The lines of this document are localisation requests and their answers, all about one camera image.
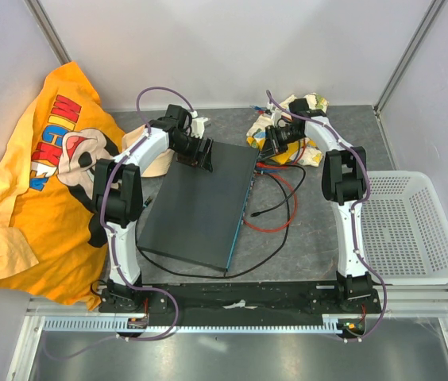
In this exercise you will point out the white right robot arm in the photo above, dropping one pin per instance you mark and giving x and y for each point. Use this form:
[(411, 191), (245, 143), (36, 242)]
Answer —
[(345, 182)]

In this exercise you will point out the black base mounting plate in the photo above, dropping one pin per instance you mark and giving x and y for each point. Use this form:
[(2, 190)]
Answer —
[(319, 297)]

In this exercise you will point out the beige bucket hat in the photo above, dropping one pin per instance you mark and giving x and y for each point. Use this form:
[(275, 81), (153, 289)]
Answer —
[(153, 156)]

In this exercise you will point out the dark grey network switch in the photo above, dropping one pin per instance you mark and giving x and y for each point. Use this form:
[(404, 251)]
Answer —
[(196, 215)]

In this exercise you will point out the orange Mickey t-shirt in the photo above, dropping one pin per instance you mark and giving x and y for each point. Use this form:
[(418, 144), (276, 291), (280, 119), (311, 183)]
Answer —
[(51, 241)]

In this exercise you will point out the patterned white yellow cloth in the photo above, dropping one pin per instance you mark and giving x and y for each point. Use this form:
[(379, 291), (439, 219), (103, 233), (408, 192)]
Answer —
[(301, 148)]

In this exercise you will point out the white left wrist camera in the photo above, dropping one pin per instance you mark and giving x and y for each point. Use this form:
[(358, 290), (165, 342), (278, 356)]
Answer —
[(198, 126)]

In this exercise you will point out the white perforated plastic basket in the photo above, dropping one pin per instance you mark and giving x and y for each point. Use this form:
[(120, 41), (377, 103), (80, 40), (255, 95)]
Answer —
[(405, 230)]

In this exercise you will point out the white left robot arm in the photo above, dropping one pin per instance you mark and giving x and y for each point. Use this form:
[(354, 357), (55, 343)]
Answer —
[(117, 189)]

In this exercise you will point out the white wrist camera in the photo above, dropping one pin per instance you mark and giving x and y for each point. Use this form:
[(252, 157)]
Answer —
[(198, 126), (274, 113)]

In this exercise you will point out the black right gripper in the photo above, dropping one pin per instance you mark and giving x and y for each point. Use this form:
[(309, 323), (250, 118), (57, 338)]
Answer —
[(272, 146)]

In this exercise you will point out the slotted grey cable duct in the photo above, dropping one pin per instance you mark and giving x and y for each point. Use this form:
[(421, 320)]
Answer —
[(238, 322)]

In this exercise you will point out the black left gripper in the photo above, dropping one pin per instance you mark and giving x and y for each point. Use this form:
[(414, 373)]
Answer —
[(202, 160)]

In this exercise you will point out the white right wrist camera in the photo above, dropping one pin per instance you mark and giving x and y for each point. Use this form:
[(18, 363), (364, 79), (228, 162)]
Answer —
[(274, 113)]

